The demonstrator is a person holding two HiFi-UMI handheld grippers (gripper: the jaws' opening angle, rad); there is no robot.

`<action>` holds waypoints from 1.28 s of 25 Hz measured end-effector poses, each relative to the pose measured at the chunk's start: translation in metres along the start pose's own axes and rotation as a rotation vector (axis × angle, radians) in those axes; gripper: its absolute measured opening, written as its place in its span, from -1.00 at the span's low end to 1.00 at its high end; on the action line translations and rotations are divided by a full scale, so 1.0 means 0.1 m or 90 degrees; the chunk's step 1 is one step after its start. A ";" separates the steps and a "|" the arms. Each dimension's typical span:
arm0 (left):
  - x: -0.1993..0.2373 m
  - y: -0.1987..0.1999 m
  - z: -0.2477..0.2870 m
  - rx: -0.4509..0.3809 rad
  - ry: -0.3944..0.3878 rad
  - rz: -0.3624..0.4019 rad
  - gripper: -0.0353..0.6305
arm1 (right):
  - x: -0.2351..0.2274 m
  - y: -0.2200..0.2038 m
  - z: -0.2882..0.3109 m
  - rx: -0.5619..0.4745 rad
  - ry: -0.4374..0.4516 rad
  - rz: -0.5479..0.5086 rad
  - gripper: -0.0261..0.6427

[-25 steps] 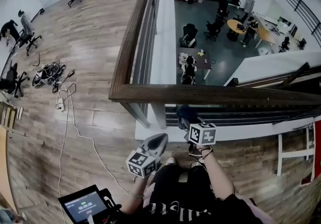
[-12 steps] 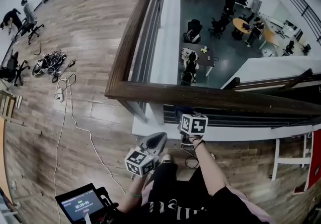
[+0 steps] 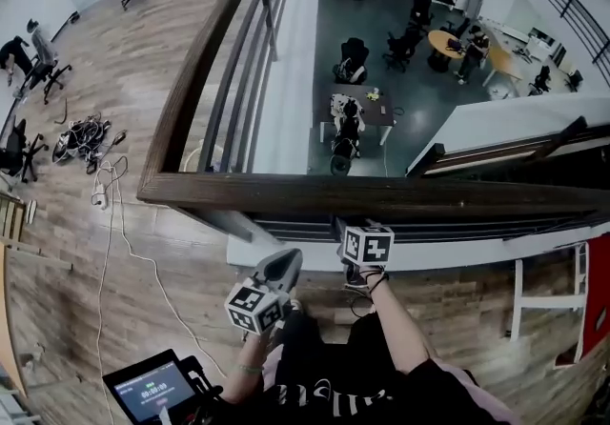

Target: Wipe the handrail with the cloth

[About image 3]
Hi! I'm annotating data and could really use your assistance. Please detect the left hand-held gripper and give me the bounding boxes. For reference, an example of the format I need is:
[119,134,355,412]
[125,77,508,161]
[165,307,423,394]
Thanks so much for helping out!
[223,248,305,336]

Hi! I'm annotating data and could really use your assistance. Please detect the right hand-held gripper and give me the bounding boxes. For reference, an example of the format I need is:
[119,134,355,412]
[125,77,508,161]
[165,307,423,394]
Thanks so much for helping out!
[338,218,397,291]

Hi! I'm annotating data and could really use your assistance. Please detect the brown wooden handrail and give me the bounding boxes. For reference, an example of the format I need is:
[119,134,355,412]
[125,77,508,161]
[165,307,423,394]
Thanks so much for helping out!
[136,0,610,225]

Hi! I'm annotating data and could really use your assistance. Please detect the person's right forearm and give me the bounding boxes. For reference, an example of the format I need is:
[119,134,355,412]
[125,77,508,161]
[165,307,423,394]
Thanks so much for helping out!
[367,275,442,375]

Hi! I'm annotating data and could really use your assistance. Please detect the person's left forearm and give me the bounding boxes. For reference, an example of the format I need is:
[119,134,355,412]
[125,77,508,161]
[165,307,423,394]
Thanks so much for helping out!
[219,326,287,406]

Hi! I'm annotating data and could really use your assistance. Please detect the dark stair handrail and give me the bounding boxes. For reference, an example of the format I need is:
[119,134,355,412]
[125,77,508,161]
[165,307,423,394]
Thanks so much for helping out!
[404,115,610,177]

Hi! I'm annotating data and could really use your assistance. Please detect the person's black printed shirt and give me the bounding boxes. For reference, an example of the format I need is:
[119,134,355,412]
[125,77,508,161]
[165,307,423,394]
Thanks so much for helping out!
[204,306,525,425]

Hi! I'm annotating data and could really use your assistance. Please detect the black tablet screen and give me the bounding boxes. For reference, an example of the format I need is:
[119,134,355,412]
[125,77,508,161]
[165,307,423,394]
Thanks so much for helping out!
[101,348,197,425]

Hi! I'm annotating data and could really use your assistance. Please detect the dark rectangular table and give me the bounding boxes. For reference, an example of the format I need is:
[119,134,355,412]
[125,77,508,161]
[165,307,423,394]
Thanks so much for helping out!
[319,83,397,148]

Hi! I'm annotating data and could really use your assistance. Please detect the black chair with backpack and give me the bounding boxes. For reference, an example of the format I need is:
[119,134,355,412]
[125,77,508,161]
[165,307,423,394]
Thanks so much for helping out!
[332,37,371,86]

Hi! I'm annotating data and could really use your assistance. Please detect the white power strip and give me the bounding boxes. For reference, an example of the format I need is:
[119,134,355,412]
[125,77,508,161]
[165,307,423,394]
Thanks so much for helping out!
[91,178,112,211]

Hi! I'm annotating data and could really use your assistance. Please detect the round yellow table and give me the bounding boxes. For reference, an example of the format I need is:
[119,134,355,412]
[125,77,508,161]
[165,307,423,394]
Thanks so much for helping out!
[426,29,474,75]

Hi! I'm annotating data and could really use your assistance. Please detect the long light wooden desk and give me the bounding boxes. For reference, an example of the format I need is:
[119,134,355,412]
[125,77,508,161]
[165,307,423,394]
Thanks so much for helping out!
[479,26,525,89]

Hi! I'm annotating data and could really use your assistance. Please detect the red panel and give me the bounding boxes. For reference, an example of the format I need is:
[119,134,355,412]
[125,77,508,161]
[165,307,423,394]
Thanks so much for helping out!
[554,232,610,370]

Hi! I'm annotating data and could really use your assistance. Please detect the black metal railing bars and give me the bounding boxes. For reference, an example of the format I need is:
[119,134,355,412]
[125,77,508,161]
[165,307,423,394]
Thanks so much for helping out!
[178,0,610,244]

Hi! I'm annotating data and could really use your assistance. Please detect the wooden crate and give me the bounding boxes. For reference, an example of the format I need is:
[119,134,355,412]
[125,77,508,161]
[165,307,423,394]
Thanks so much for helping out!
[0,191,28,253]

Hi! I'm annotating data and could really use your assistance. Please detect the black balcony railing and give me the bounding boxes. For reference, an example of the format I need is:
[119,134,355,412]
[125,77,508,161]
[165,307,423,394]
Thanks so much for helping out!
[504,0,610,77]

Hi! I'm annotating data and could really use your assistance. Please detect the office chair with grey jacket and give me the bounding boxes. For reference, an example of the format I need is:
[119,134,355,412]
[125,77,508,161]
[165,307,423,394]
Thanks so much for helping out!
[19,18,73,106]

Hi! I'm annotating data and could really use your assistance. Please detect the black tablet mount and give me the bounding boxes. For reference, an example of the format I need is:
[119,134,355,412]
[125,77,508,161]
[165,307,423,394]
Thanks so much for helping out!
[178,354,224,415]

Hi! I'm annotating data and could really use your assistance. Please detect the long white cable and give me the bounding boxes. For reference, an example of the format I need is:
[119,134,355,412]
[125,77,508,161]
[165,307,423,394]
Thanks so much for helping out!
[90,154,230,425]

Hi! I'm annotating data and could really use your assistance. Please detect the white metal frame stool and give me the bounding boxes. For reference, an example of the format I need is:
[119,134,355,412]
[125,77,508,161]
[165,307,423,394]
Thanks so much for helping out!
[507,241,591,343]

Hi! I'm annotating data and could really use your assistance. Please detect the pile of tangled cables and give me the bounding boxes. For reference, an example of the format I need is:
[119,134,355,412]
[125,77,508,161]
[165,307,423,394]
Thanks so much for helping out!
[51,111,129,175]

